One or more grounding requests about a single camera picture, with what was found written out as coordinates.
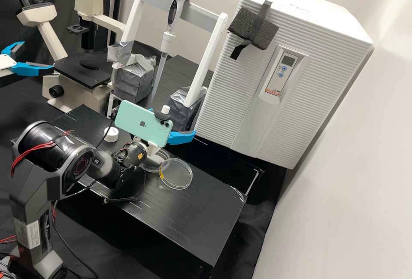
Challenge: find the white-capped bottle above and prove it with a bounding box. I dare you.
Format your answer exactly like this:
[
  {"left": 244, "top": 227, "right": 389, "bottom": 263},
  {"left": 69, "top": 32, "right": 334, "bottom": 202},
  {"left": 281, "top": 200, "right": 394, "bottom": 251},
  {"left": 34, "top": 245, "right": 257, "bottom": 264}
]
[{"left": 103, "top": 127, "right": 119, "bottom": 144}]

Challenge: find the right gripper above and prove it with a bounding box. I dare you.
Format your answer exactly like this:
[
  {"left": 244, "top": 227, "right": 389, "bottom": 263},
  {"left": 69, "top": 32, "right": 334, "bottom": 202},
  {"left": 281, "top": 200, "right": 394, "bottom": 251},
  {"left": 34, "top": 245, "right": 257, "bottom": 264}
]
[{"left": 148, "top": 128, "right": 197, "bottom": 158}]

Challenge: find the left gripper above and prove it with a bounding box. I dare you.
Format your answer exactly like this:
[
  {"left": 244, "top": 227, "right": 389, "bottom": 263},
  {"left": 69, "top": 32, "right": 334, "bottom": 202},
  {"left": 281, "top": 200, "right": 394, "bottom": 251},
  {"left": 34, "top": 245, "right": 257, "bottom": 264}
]
[{"left": 0, "top": 41, "right": 55, "bottom": 79}]

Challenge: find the white pipette stand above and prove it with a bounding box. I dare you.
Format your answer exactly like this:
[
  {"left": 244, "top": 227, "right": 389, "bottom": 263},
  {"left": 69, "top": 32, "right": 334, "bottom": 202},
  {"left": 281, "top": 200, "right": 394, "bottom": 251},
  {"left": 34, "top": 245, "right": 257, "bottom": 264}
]
[{"left": 111, "top": 0, "right": 230, "bottom": 109}]

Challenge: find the cream microscope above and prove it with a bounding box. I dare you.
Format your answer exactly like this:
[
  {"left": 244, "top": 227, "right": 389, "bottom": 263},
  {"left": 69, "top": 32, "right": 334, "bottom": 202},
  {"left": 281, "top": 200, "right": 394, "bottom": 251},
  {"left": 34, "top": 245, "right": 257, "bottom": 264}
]
[{"left": 16, "top": 0, "right": 127, "bottom": 115}]

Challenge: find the petri dish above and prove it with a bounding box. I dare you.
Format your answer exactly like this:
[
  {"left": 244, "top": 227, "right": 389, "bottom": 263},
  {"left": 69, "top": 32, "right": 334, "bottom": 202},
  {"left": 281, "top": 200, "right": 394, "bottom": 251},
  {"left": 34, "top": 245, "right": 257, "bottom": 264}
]
[{"left": 141, "top": 148, "right": 170, "bottom": 173}]

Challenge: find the petri dish lid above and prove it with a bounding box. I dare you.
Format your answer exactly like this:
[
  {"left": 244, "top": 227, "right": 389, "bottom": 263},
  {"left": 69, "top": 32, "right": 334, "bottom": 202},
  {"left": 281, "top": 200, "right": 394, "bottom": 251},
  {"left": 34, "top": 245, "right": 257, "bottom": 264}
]
[{"left": 158, "top": 158, "right": 194, "bottom": 191}]

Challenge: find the grey taped block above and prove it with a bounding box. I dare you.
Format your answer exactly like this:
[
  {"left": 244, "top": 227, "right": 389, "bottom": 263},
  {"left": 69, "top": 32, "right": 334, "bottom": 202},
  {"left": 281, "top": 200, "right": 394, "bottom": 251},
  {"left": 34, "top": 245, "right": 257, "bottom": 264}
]
[
  {"left": 111, "top": 41, "right": 158, "bottom": 104},
  {"left": 167, "top": 87, "right": 209, "bottom": 132}
]

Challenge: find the incubator door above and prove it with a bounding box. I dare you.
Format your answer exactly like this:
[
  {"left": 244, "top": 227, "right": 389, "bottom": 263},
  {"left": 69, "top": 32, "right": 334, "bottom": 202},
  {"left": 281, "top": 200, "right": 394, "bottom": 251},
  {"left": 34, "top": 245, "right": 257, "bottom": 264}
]
[{"left": 194, "top": 0, "right": 374, "bottom": 170}]

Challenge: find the black cable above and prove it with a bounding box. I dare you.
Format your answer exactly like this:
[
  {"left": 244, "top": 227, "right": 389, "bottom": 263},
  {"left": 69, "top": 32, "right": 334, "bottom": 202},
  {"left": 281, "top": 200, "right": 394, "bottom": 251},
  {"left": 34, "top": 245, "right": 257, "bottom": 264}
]
[
  {"left": 51, "top": 206, "right": 99, "bottom": 279},
  {"left": 95, "top": 106, "right": 121, "bottom": 151}
]

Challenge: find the pipette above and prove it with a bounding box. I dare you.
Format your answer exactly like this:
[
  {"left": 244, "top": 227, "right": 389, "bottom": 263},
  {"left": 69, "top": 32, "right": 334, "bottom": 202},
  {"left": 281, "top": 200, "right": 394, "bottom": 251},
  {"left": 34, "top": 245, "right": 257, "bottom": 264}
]
[{"left": 150, "top": 0, "right": 190, "bottom": 103}]

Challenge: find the right wrist camera phone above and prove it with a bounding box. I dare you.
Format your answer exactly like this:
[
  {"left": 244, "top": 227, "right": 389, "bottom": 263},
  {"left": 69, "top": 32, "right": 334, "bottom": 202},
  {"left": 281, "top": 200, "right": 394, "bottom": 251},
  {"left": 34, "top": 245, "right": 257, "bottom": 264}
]
[{"left": 114, "top": 100, "right": 174, "bottom": 148}]

